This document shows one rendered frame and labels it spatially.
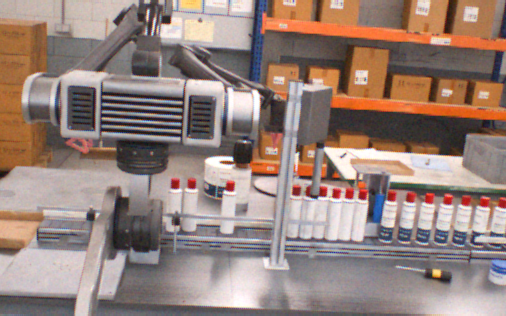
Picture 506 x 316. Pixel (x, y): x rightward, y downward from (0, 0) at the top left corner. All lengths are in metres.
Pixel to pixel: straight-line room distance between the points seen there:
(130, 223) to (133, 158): 0.17
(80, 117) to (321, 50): 5.30
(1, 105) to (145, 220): 3.95
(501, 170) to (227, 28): 3.55
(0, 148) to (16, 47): 0.89
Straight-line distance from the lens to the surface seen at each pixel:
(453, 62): 7.08
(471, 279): 2.31
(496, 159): 3.79
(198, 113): 1.44
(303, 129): 1.96
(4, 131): 5.43
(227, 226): 2.20
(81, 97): 1.47
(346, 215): 2.25
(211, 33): 6.36
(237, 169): 2.41
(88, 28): 6.62
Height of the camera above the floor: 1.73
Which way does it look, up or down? 15 degrees down
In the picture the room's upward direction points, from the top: 5 degrees clockwise
